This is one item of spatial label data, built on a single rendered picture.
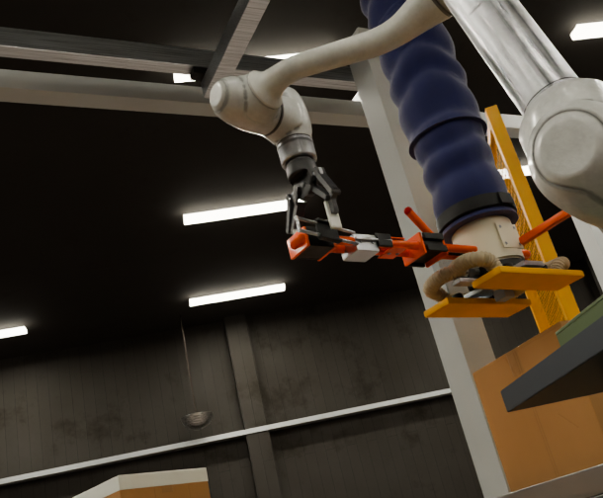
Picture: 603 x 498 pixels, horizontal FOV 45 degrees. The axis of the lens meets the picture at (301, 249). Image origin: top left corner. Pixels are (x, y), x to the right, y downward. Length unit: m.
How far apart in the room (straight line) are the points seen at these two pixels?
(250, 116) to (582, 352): 0.93
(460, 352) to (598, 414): 1.40
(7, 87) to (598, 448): 3.28
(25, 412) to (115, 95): 6.58
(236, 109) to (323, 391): 8.57
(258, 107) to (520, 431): 1.07
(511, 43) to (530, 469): 1.18
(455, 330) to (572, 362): 2.08
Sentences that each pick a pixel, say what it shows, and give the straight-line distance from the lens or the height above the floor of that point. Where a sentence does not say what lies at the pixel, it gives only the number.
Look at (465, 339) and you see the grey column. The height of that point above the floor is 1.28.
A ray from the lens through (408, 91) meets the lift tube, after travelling 2.26.
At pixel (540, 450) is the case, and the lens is 2.02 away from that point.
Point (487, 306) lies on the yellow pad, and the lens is 2.11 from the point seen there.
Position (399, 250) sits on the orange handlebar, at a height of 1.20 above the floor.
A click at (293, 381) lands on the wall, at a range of 10.08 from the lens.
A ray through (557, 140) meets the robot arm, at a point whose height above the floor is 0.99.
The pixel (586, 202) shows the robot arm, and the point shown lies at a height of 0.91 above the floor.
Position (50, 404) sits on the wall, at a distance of 10.17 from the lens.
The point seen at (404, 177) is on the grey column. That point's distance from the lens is 3.48.
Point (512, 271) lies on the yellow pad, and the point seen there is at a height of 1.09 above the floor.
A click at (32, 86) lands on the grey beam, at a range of 4.16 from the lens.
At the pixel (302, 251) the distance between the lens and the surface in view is 1.67.
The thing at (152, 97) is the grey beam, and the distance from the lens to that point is 4.28.
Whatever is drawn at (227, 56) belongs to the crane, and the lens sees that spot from 3.84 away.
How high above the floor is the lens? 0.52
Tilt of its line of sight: 24 degrees up
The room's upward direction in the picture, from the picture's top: 14 degrees counter-clockwise
